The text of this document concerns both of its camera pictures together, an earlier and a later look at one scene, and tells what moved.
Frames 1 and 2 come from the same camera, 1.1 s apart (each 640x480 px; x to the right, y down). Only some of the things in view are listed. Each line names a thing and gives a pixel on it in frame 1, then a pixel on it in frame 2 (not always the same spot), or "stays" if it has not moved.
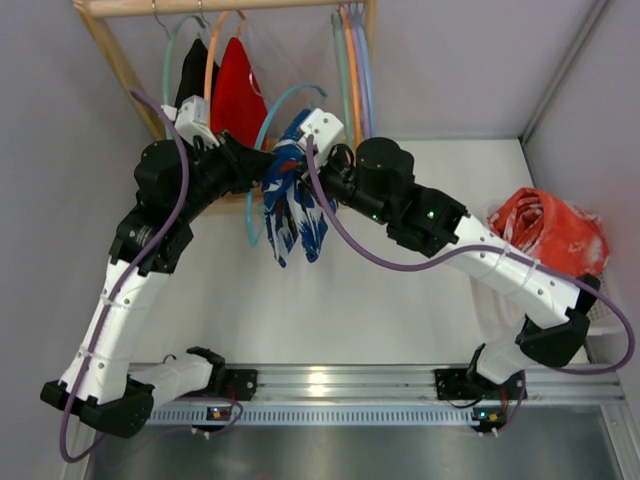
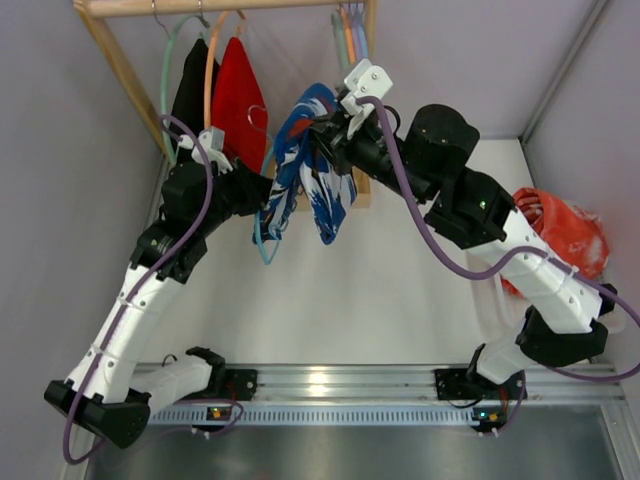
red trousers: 238,106 stays
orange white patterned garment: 553,232 stays
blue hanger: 254,242 -> 266,262
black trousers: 192,82 stays
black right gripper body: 314,174 -> 333,145
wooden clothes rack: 90,12 stays
